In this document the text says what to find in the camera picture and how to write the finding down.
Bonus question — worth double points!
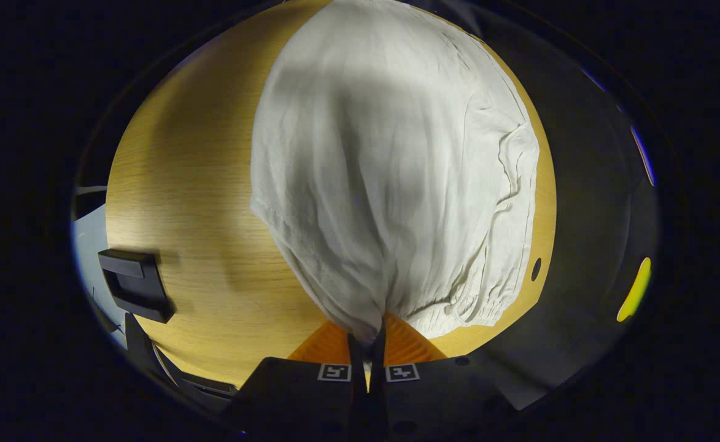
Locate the black backdrop cloth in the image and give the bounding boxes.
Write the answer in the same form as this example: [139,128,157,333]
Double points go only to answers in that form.
[446,0,659,411]

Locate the white jeans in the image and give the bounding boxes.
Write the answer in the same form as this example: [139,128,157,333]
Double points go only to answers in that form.
[249,0,540,344]

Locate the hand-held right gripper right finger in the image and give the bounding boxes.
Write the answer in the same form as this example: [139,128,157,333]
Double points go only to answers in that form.
[369,313,511,442]

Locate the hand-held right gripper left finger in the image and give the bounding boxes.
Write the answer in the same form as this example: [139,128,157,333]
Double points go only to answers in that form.
[231,319,370,442]

